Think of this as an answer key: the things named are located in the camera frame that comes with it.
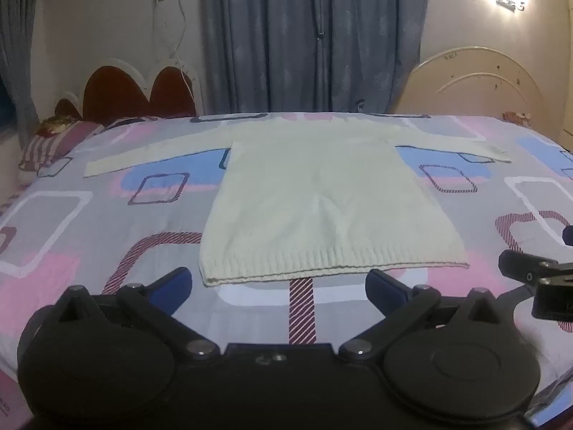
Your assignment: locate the striped pillow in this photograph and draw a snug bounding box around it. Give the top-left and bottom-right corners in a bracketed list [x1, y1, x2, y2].
[19, 120, 106, 172]

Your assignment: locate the red floral pillow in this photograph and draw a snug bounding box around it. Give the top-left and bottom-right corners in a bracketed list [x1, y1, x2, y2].
[36, 114, 83, 137]

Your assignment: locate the red floral cloth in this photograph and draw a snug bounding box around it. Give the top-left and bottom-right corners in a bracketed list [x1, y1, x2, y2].
[501, 110, 533, 126]

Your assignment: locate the patterned bedsheet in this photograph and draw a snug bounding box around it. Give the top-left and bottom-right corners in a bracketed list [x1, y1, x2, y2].
[0, 112, 573, 430]

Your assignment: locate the wide blue-grey curtain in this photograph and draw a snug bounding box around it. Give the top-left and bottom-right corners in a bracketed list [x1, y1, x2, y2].
[199, 0, 430, 115]

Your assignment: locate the red and white headboard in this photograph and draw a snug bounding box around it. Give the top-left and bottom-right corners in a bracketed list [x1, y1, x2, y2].
[56, 57, 204, 126]

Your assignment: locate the cream headboard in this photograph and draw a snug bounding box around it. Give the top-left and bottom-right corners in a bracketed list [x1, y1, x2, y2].
[394, 46, 547, 119]

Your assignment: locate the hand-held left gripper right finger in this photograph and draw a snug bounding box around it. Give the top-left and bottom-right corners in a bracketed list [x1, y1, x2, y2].
[338, 269, 522, 363]

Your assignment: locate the cream knitted sweater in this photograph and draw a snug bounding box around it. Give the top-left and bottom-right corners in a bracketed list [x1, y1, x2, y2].
[84, 114, 512, 288]

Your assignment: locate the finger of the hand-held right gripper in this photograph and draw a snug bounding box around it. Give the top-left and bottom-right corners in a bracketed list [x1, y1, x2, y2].
[496, 283, 536, 312]
[498, 249, 573, 287]

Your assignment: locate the narrow blue-grey curtain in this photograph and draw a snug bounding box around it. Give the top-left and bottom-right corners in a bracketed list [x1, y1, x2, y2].
[0, 0, 43, 144]

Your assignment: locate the white charger cable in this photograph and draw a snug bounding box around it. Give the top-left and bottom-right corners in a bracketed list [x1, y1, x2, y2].
[152, 0, 200, 104]

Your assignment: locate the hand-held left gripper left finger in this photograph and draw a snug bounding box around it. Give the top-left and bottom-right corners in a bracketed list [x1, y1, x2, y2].
[57, 267, 220, 360]

